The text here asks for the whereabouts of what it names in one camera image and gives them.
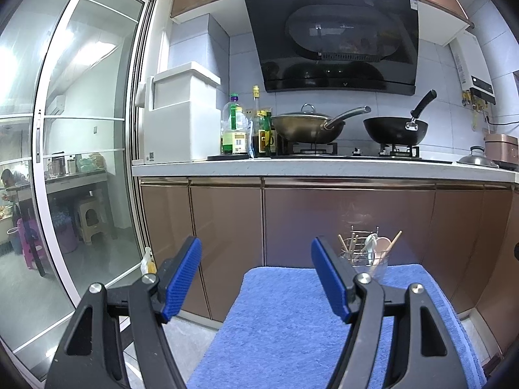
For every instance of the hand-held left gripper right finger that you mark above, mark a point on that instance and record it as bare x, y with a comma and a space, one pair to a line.
328, 275

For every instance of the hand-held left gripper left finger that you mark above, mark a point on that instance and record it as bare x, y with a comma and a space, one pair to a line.
182, 279

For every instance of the clear glass cup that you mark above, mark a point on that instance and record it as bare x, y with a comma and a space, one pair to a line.
379, 269

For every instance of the wooden chopstick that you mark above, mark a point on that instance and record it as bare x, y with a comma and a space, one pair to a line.
395, 238
343, 244

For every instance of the yellow spray bottle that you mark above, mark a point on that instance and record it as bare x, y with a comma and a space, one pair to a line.
149, 263

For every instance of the white spoon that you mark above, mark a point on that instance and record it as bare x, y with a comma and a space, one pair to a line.
369, 244

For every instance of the brown base cabinet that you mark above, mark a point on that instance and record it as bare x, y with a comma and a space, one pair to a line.
227, 231

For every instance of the blue towel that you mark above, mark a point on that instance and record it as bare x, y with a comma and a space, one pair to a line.
284, 332

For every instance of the beige plastic stool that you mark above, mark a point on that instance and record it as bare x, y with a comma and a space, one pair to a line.
89, 219

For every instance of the purple bucket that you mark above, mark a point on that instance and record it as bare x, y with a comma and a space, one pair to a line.
68, 239

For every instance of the black gas stove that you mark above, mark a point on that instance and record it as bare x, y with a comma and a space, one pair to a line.
348, 154

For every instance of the black flat tray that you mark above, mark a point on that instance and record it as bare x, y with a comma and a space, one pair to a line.
227, 157

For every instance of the cluttered side table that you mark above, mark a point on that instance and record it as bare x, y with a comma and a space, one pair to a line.
77, 178

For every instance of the green glass bottle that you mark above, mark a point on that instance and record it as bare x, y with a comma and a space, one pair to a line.
267, 133

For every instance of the pink plastic stool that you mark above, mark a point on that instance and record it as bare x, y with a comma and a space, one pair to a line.
30, 243

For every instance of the black frying pan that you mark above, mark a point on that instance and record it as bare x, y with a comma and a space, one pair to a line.
389, 129

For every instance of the white foam box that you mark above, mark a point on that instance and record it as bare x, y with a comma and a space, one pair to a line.
178, 121

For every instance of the tall dark glass bottle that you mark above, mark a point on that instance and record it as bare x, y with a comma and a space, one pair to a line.
256, 129

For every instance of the glass wok lid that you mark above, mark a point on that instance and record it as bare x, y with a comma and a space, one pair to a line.
302, 113

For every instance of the clear bottle with yellow cap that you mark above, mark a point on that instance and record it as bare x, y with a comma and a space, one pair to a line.
241, 115

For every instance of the sliding glass door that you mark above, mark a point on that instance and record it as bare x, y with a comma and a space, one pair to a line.
81, 129

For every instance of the steel pot lid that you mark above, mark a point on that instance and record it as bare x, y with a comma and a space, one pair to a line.
478, 159

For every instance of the white air conditioner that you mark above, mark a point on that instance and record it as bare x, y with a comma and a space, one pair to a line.
56, 105

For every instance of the rose gold rice cooker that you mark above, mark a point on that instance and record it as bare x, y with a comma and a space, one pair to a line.
502, 148

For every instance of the yellow gas pipe fittings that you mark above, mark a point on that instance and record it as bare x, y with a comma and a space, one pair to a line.
470, 103

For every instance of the black range hood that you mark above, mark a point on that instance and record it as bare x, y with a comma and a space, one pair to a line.
332, 48

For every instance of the white water heater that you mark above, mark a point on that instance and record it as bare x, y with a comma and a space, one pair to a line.
472, 69

